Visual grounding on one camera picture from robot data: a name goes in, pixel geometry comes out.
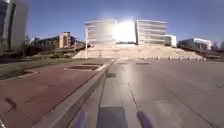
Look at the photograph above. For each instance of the grass strip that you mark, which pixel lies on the grass strip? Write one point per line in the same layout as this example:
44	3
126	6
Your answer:
23	65

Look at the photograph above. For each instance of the brown brick building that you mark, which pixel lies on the brown brick building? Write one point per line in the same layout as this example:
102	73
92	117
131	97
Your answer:
60	41

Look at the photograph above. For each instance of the wide pale stone steps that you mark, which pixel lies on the wide pale stone steps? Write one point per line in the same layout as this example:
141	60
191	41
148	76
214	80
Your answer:
140	51

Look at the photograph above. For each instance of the low glass building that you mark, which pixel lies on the low glass building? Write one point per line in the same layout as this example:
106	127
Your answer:
195	43

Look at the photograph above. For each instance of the red brick path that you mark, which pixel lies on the red brick path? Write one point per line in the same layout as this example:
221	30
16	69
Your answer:
43	86

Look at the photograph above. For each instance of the pale pole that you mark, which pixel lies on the pale pole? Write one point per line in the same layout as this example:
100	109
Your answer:
86	43

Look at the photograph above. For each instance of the row of bollards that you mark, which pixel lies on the row of bollards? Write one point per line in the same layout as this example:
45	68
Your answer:
163	58

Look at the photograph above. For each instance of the grey stone kerb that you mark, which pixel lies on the grey stone kerb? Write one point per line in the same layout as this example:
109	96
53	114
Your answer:
71	101

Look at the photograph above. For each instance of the small white building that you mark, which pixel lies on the small white building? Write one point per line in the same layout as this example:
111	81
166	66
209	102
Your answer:
170	40

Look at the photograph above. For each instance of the robot's own part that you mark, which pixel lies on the robot's own part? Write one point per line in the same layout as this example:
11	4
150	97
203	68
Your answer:
81	120
145	120

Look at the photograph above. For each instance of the tall grey building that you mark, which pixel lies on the tall grey building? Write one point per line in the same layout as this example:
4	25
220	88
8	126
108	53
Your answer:
13	23

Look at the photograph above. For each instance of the white striped building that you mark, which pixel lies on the white striped building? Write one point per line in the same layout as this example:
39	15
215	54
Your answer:
150	32
100	32

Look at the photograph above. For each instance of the grey paved plaza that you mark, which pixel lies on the grey paved plaza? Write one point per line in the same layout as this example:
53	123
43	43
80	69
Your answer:
166	86

